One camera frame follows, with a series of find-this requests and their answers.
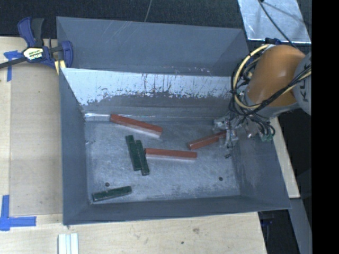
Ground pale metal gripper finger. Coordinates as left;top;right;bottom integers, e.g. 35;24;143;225
224;129;239;149
213;117;231;131

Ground red-brown block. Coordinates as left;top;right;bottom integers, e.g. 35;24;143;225
109;113;164;139
144;147;198;161
186;130;228;151

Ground grey metal bin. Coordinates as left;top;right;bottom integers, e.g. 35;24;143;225
55;16;292;226

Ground dark green flat block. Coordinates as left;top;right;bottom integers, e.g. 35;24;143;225
91;185;133;203
135;140;151;177
124;134;142;172

